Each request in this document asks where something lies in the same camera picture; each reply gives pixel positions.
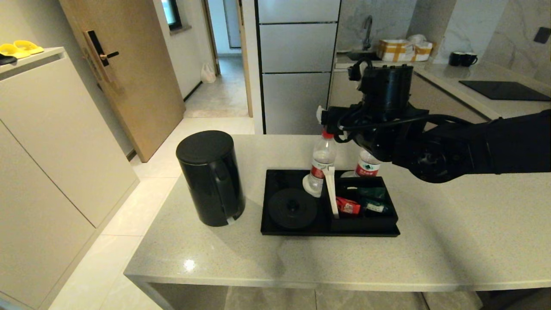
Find black compartment organizer box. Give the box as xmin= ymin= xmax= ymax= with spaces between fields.
xmin=329 ymin=176 xmax=400 ymax=233

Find black door lock handle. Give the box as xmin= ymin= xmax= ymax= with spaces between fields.
xmin=83 ymin=30 xmax=120 ymax=84

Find white plastic bag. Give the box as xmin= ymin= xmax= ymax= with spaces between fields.
xmin=200 ymin=63 xmax=217 ymax=84

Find round black kettle base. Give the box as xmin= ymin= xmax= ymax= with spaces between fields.
xmin=268 ymin=188 xmax=319 ymax=230

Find dark window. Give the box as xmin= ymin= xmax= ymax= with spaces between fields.
xmin=161 ymin=0 xmax=182 ymax=32

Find grey refrigerator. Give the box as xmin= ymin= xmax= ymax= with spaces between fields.
xmin=254 ymin=0 xmax=341 ymax=135

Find red-capped water bottle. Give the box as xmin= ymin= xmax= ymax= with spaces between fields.
xmin=303 ymin=129 xmax=337 ymax=198
xmin=354 ymin=148 xmax=382 ymax=178

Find green tea packet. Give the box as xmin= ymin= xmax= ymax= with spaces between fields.
xmin=357 ymin=187 xmax=387 ymax=201
xmin=362 ymin=200 xmax=393 ymax=217

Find beige kitchen base cabinets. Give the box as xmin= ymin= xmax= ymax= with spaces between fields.
xmin=325 ymin=60 xmax=551 ymax=137

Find long white sachet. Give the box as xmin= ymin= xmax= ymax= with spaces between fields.
xmin=322 ymin=166 xmax=340 ymax=219

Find white tall cabinet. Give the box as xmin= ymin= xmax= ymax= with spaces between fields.
xmin=0 ymin=47 xmax=141 ymax=310

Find black electric kettle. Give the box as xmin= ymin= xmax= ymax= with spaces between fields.
xmin=175 ymin=130 xmax=246 ymax=227

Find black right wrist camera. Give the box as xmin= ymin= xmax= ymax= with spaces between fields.
xmin=348 ymin=58 xmax=414 ymax=122

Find black induction cooktop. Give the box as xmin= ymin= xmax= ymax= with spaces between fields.
xmin=458 ymin=80 xmax=551 ymax=102

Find cardboard box with yellow tape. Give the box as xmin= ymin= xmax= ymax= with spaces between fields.
xmin=377 ymin=34 xmax=433 ymax=63

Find dark kitchen sink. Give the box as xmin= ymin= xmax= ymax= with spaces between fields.
xmin=347 ymin=50 xmax=382 ymax=62

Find black wall switch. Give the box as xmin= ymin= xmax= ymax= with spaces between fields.
xmin=533 ymin=26 xmax=551 ymax=45

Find wooden door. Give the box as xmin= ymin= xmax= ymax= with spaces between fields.
xmin=58 ymin=0 xmax=186 ymax=163

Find metal kitchen faucet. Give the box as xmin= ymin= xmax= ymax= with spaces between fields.
xmin=361 ymin=15 xmax=374 ymax=51

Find black serving tray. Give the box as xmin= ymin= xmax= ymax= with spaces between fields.
xmin=260 ymin=169 xmax=401 ymax=237

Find red snack packet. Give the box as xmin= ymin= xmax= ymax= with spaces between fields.
xmin=336 ymin=196 xmax=361 ymax=215

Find yellow slipper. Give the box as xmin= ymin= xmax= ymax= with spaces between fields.
xmin=13 ymin=40 xmax=45 ymax=55
xmin=0 ymin=43 xmax=32 ymax=60

